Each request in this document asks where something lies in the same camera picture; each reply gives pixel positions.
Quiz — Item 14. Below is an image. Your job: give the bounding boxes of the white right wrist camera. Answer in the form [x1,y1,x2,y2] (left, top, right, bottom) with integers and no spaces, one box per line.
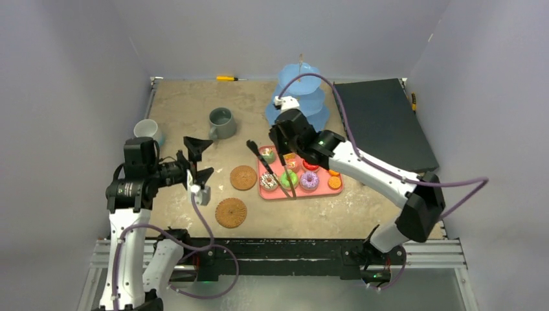
[273,96,300,113]

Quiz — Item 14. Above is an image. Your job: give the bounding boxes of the grey-green ceramic mug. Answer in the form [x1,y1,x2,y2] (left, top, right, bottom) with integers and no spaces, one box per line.
[208,108,237,141]

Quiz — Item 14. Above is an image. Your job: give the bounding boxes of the chocolate drizzle white donut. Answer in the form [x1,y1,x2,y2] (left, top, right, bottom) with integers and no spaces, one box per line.
[260,172,278,191]

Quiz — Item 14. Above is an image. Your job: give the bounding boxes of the red frosted donut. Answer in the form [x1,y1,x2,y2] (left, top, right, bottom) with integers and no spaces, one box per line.
[302,159,320,172]

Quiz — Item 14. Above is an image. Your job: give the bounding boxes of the pink cupcake with cream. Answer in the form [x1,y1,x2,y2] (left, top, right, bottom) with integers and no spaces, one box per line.
[286,159,301,174]

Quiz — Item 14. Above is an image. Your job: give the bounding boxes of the yellow tool at right wall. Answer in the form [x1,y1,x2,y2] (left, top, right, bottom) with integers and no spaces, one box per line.
[410,92,417,113]

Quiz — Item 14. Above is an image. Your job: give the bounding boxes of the purple frosted donut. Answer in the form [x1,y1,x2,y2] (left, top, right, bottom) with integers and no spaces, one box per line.
[299,170,320,191]

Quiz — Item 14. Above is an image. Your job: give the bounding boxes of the white ceramic mug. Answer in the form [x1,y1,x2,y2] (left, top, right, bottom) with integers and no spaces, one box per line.
[133,119,165,146]

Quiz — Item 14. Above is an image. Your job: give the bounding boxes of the green frosted donut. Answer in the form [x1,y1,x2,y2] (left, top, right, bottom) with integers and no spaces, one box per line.
[278,170,299,190]

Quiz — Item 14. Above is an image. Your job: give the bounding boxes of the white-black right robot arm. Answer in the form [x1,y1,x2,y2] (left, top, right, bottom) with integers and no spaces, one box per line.
[269,109,445,264]

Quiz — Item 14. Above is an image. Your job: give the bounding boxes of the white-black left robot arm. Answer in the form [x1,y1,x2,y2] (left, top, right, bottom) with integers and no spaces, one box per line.
[98,136,214,310]

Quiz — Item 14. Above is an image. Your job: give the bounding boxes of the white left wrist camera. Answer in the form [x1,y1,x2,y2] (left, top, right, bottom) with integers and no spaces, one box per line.
[188,184,211,206]

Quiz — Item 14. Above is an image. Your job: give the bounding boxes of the green cupcake with cream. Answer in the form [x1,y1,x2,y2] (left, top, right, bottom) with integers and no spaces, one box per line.
[260,147,277,165]

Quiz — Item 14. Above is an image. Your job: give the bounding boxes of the blue three-tier cake stand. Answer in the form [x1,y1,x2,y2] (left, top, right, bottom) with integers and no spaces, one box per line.
[265,54,330,132]

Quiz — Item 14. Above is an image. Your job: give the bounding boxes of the yellow-handled screwdriver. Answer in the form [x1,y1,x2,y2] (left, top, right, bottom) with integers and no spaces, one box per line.
[216,76,247,82]

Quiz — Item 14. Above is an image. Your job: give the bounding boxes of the pink rectangular tray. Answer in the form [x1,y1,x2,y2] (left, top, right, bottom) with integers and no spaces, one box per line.
[257,146,344,200]

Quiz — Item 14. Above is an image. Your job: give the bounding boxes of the lower woven rattan coaster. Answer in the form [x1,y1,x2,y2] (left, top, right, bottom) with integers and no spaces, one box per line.
[215,198,247,229]

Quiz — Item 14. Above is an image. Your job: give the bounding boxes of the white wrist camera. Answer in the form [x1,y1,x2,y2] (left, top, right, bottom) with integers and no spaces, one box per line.
[188,184,211,206]
[273,96,300,113]

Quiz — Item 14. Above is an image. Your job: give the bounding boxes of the black aluminium base frame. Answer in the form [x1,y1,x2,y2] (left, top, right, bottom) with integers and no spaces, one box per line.
[87,237,468,284]

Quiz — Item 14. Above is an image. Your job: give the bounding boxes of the black food tongs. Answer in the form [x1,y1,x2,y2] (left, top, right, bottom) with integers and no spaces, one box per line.
[246,139,297,200]

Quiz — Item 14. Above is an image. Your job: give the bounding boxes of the round orange sandwich biscuit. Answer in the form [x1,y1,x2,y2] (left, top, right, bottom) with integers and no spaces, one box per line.
[328,176,342,190]

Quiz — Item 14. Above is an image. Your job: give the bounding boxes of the upper woven rattan coaster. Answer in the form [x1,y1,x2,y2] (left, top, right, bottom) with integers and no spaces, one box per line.
[230,165,258,190]

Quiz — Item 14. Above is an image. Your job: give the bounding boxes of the woven rattan coaster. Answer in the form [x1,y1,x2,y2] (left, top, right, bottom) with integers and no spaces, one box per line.
[215,198,247,229]
[230,165,258,190]

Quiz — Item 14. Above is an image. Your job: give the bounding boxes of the dark teal flat box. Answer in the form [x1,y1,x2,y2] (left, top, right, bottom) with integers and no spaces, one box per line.
[334,78,439,174]

